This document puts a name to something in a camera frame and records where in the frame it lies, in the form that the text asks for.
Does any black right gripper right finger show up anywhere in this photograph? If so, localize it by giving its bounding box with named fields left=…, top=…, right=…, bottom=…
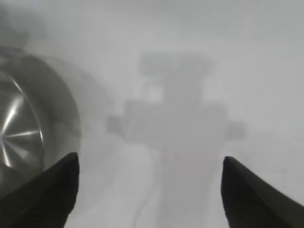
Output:
left=220, top=155, right=304, bottom=228

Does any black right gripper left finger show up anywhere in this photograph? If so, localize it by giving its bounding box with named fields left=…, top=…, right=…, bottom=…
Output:
left=0, top=152, right=80, bottom=228

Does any stainless steel mixing bowl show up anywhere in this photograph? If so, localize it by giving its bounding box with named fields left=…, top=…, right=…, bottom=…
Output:
left=0, top=46, right=83, bottom=190

